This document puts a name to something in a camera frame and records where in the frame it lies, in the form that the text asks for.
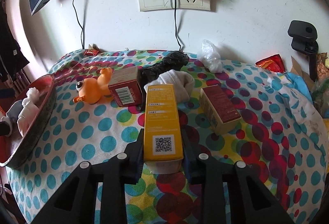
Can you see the black plastic bag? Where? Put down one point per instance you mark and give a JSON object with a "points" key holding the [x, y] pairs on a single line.
{"points": [[175, 60]]}

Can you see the small red cube box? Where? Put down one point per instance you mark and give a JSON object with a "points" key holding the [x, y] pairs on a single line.
{"points": [[125, 87]]}

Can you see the black hanging clothes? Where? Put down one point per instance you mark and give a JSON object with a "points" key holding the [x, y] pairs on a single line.
{"points": [[12, 58]]}

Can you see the red snack wrapper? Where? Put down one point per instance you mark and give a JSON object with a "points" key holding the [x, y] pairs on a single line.
{"points": [[273, 63]]}

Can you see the yellow rectangular box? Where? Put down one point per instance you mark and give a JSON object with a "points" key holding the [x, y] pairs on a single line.
{"points": [[163, 150]]}

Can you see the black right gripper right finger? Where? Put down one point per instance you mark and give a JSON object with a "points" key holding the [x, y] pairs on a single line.
{"points": [[224, 184]]}

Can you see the black desk clamp mount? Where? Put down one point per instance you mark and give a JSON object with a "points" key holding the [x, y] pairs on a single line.
{"points": [[304, 36]]}

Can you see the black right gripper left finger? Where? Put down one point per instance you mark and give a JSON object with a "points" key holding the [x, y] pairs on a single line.
{"points": [[74, 201]]}

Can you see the red round basin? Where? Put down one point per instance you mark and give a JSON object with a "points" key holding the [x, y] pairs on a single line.
{"points": [[38, 101]]}

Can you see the grey blue sock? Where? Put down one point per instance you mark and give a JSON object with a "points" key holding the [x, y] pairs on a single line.
{"points": [[14, 111]]}

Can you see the white grey sock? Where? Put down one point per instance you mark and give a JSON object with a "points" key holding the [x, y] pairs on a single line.
{"points": [[29, 111]]}

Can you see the colourful dotted bed sheet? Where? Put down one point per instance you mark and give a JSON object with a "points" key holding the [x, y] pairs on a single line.
{"points": [[280, 133]]}

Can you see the orange rubber frog toy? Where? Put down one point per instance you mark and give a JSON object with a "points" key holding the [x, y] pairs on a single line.
{"points": [[91, 90]]}

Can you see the white plastic bag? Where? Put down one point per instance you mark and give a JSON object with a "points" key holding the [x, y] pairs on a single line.
{"points": [[209, 55]]}

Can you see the small red candy wrapper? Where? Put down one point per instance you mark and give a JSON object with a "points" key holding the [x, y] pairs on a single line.
{"points": [[92, 50]]}

